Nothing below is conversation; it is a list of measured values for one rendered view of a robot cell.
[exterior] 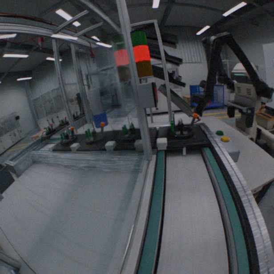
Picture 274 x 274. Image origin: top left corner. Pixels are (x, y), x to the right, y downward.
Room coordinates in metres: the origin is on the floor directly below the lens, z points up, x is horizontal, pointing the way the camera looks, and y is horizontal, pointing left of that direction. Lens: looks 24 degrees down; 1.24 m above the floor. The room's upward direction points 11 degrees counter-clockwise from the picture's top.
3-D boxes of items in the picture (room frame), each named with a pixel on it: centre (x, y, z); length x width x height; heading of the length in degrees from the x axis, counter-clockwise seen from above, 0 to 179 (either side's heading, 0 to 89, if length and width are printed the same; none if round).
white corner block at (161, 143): (0.47, -0.10, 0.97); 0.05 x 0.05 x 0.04; 74
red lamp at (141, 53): (0.39, -0.06, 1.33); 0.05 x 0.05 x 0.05
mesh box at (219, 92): (4.41, -3.17, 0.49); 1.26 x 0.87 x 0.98; 85
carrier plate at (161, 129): (0.54, -0.23, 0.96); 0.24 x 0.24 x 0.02; 74
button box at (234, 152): (0.40, -0.41, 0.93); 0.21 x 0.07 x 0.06; 164
